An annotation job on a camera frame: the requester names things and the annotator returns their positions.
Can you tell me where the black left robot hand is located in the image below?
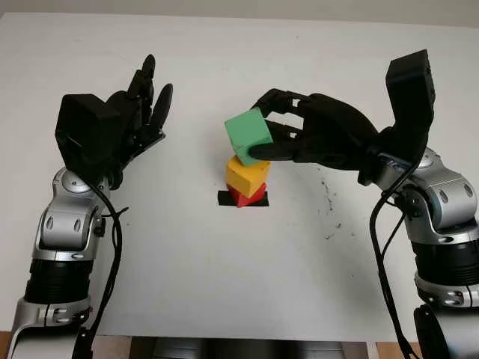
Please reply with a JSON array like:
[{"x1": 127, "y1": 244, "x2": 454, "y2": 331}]
[{"x1": 104, "y1": 54, "x2": 174, "y2": 190}]

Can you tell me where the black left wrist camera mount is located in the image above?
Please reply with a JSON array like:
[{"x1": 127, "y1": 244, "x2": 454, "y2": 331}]
[{"x1": 54, "y1": 93, "x2": 131, "y2": 176}]

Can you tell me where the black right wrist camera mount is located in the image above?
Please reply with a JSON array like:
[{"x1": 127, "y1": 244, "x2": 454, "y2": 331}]
[{"x1": 376, "y1": 48, "x2": 437, "y2": 166}]

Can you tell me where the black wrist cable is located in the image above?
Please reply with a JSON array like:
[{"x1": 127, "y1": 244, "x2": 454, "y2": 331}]
[
  {"x1": 368, "y1": 159, "x2": 421, "y2": 359},
  {"x1": 72, "y1": 180, "x2": 130, "y2": 359}
]

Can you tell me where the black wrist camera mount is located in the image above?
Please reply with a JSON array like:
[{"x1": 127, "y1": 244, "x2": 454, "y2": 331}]
[
  {"x1": 376, "y1": 48, "x2": 437, "y2": 166},
  {"x1": 54, "y1": 93, "x2": 131, "y2": 176}
]

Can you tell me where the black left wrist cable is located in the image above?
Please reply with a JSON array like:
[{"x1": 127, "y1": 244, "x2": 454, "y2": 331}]
[{"x1": 72, "y1": 180, "x2": 130, "y2": 359}]

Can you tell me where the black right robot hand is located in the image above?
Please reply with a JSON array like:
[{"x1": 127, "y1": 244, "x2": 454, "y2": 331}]
[{"x1": 248, "y1": 88, "x2": 391, "y2": 185}]

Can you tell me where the yellow wooden block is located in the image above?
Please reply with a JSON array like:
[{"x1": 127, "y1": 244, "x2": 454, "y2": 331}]
[{"x1": 225, "y1": 156, "x2": 272, "y2": 197}]

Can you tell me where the green wooden block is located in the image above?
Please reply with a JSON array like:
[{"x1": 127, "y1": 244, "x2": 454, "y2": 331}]
[{"x1": 224, "y1": 107, "x2": 272, "y2": 168}]

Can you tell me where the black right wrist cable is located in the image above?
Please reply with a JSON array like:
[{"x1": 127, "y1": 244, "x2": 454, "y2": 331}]
[{"x1": 368, "y1": 159, "x2": 421, "y2": 359}]

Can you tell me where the dark grey robot torso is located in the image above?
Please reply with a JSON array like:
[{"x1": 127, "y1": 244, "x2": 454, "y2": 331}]
[{"x1": 128, "y1": 336, "x2": 370, "y2": 359}]

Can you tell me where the red wooden block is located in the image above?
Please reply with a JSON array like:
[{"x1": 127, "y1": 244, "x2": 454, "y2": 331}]
[{"x1": 228, "y1": 182, "x2": 268, "y2": 208}]

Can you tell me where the black tape mark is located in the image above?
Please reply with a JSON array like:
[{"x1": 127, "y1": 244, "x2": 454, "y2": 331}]
[{"x1": 217, "y1": 190, "x2": 271, "y2": 208}]

